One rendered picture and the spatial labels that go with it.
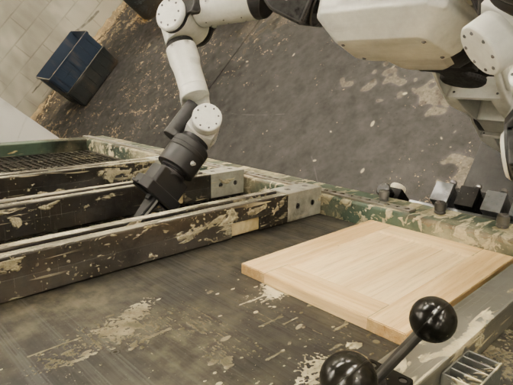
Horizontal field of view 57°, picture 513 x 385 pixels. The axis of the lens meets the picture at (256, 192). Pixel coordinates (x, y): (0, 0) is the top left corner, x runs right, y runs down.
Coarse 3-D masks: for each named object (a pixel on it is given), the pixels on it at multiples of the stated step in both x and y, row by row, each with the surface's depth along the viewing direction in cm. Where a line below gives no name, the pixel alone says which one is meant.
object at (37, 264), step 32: (256, 192) 109; (288, 192) 110; (320, 192) 117; (128, 224) 85; (160, 224) 86; (192, 224) 91; (224, 224) 97; (0, 256) 68; (32, 256) 70; (64, 256) 74; (96, 256) 78; (128, 256) 82; (160, 256) 87; (0, 288) 68; (32, 288) 71
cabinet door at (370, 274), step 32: (384, 224) 106; (288, 256) 85; (320, 256) 86; (352, 256) 87; (384, 256) 87; (416, 256) 87; (448, 256) 88; (480, 256) 87; (288, 288) 74; (320, 288) 72; (352, 288) 73; (384, 288) 73; (416, 288) 73; (448, 288) 73; (352, 320) 66; (384, 320) 63
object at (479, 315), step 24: (480, 288) 69; (504, 288) 69; (456, 312) 61; (480, 312) 61; (504, 312) 63; (456, 336) 55; (480, 336) 58; (384, 360) 50; (408, 360) 50; (432, 360) 51; (432, 384) 49
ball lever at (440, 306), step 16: (416, 304) 39; (432, 304) 38; (448, 304) 38; (416, 320) 38; (432, 320) 37; (448, 320) 37; (416, 336) 40; (432, 336) 37; (448, 336) 37; (400, 352) 41; (384, 368) 42; (384, 384) 44
